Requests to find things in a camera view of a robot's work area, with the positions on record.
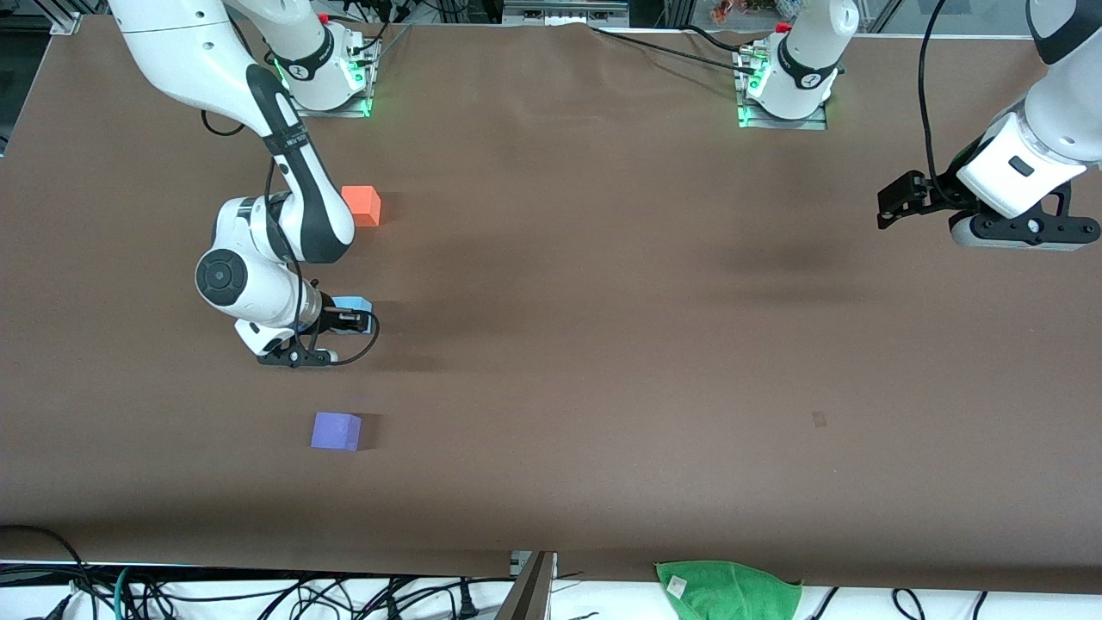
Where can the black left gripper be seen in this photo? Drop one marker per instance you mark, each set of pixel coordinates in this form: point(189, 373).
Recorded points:
point(938, 192)

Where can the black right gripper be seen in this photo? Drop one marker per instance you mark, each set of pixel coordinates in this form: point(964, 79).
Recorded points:
point(332, 319)

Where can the light blue foam block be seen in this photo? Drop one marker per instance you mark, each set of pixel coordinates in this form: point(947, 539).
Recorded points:
point(353, 304)

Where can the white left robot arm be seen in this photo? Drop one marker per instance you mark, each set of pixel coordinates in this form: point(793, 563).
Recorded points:
point(805, 52)

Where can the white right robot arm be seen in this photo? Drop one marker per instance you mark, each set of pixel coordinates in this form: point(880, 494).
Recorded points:
point(189, 52)

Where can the purple foam block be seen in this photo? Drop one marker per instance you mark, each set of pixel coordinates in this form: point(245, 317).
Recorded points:
point(336, 430)

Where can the orange foam block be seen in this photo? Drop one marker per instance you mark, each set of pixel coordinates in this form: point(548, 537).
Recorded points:
point(366, 207)

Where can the black power plug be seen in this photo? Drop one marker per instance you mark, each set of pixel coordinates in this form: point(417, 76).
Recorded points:
point(467, 603)

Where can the green cloth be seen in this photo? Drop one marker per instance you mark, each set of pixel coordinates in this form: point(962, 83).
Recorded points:
point(732, 594)

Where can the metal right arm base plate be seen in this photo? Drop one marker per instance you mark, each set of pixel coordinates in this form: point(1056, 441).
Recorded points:
point(344, 110)

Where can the grey metal post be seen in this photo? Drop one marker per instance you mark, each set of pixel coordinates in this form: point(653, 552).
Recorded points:
point(527, 594)

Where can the aluminium frame rail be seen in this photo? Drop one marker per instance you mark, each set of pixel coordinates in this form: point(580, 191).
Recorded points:
point(564, 10)

